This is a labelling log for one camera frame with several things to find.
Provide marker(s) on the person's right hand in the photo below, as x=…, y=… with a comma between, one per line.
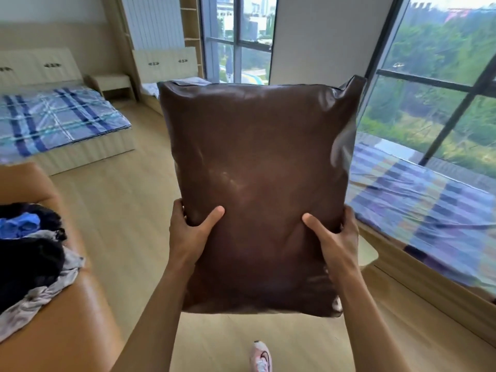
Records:
x=336, y=244

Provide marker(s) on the person's left hand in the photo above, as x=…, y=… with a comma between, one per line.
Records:
x=186, y=239

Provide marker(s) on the person's left thumb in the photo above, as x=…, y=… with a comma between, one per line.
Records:
x=211, y=220

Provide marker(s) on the person's right thumb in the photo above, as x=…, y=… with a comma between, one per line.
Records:
x=316, y=226

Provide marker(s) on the brown leather cushion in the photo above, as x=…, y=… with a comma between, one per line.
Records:
x=257, y=189

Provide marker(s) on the person's right forearm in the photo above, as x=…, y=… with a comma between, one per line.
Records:
x=366, y=323

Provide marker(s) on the person's left forearm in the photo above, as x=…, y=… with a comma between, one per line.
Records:
x=149, y=321

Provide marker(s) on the blue plaid mattress cover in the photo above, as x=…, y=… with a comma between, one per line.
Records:
x=422, y=213

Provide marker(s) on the wooden window seat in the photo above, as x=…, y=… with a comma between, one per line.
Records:
x=430, y=286

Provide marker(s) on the pink sneaker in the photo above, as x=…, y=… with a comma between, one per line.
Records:
x=260, y=358

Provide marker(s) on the blue plaid bed sheet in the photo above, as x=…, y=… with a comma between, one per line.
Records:
x=54, y=122
x=155, y=88

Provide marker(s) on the beige wooden bed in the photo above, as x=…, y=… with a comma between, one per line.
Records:
x=166, y=69
x=58, y=151

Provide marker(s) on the beige wooden nightstand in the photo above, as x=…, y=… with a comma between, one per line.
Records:
x=112, y=85

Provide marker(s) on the grey garment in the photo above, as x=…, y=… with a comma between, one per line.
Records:
x=46, y=290

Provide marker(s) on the orange leather sofa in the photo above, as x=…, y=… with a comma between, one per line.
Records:
x=58, y=317

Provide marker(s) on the large dark framed window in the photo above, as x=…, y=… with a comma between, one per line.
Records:
x=434, y=81

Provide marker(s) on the wooden shelf unit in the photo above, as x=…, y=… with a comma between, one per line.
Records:
x=192, y=32

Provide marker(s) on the black garment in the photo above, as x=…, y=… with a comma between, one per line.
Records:
x=27, y=263

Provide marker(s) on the blue garment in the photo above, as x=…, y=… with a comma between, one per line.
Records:
x=19, y=225

